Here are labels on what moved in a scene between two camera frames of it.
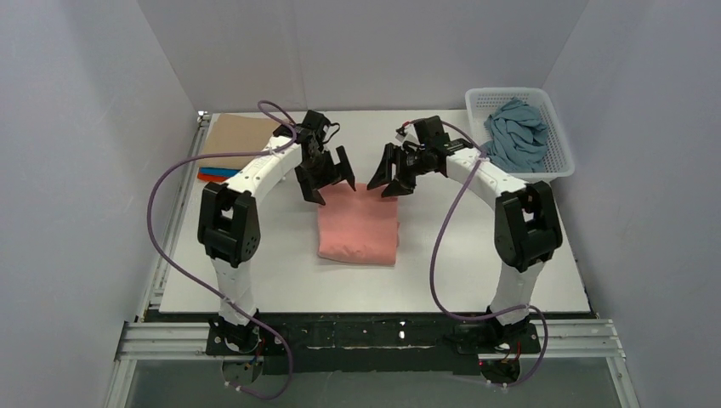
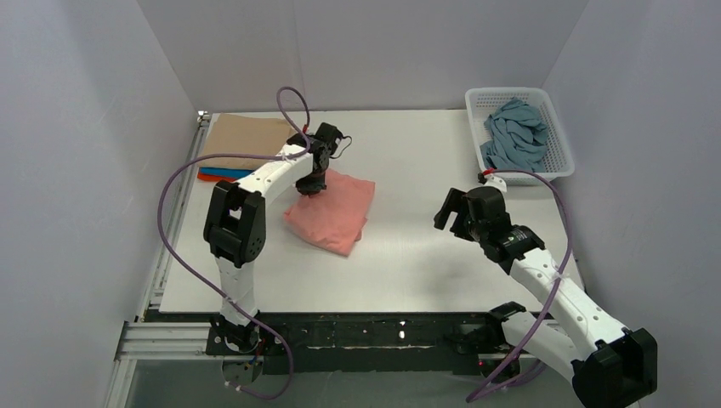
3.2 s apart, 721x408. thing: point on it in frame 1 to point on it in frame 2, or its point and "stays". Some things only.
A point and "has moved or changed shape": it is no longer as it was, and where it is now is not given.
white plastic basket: x=518 y=127 stays
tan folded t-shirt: x=235 y=133 stays
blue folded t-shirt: x=218 y=171 stays
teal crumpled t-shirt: x=517 y=137 stays
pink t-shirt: x=358 y=227 has moved or changed shape
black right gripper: x=407 y=159 to x=458 y=212
